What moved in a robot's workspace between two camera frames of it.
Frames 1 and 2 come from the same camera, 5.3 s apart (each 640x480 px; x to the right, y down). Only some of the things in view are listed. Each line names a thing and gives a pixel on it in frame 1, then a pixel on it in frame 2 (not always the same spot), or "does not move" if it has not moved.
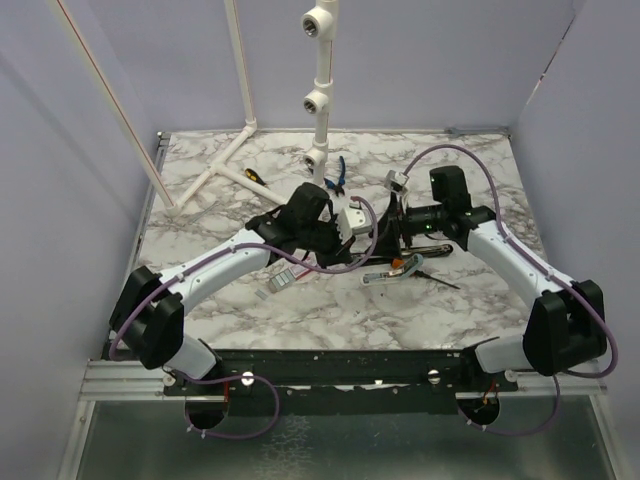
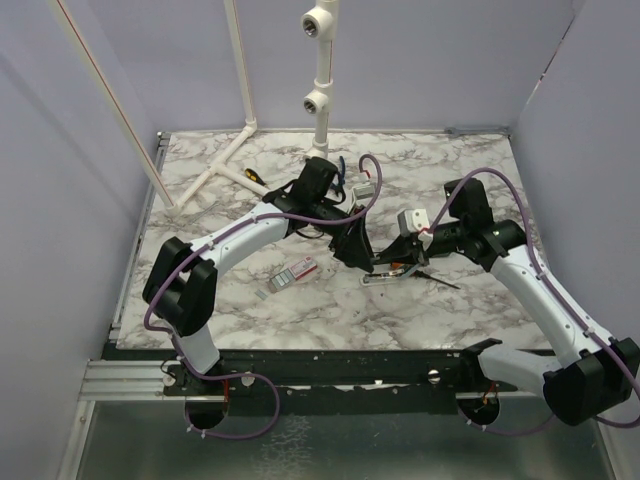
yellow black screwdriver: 251,173 does not move
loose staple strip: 261,294 does not move
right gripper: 390,227 → 404,249
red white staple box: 287,277 does not move
